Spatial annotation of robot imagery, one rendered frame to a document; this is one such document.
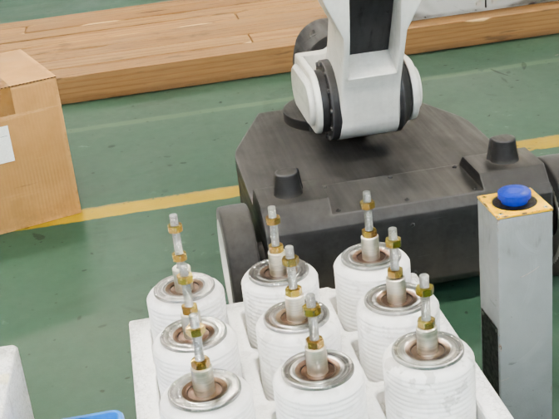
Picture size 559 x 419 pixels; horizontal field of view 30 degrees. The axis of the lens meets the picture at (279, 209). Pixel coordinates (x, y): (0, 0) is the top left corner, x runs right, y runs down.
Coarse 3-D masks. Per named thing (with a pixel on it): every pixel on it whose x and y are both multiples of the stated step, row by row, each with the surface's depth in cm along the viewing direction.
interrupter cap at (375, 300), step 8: (376, 288) 122; (384, 288) 122; (408, 288) 121; (368, 296) 121; (376, 296) 121; (384, 296) 121; (408, 296) 120; (416, 296) 120; (368, 304) 119; (376, 304) 119; (384, 304) 119; (392, 304) 119; (400, 304) 119; (408, 304) 118; (416, 304) 118; (376, 312) 117; (384, 312) 117; (392, 312) 117; (400, 312) 116; (408, 312) 116; (416, 312) 117
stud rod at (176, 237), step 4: (172, 216) 124; (176, 216) 124; (172, 220) 124; (176, 220) 124; (172, 224) 124; (176, 224) 124; (172, 236) 125; (176, 236) 125; (180, 236) 125; (176, 240) 125; (180, 240) 125; (176, 244) 125; (180, 244) 125; (176, 248) 125; (180, 248) 125; (176, 252) 126; (180, 252) 125
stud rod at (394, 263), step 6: (390, 228) 116; (396, 228) 116; (390, 234) 116; (396, 234) 116; (390, 252) 117; (396, 252) 117; (390, 258) 118; (396, 258) 117; (390, 264) 118; (396, 264) 118; (396, 270) 118
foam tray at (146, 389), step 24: (240, 312) 136; (336, 312) 139; (144, 336) 132; (240, 336) 130; (456, 336) 125; (144, 360) 127; (240, 360) 125; (144, 384) 122; (480, 384) 115; (144, 408) 117; (264, 408) 115; (384, 408) 117; (480, 408) 111; (504, 408) 110
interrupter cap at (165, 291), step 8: (192, 272) 131; (168, 280) 130; (200, 280) 129; (208, 280) 129; (160, 288) 128; (168, 288) 128; (200, 288) 127; (208, 288) 127; (160, 296) 126; (168, 296) 126; (176, 296) 126; (192, 296) 125; (200, 296) 125
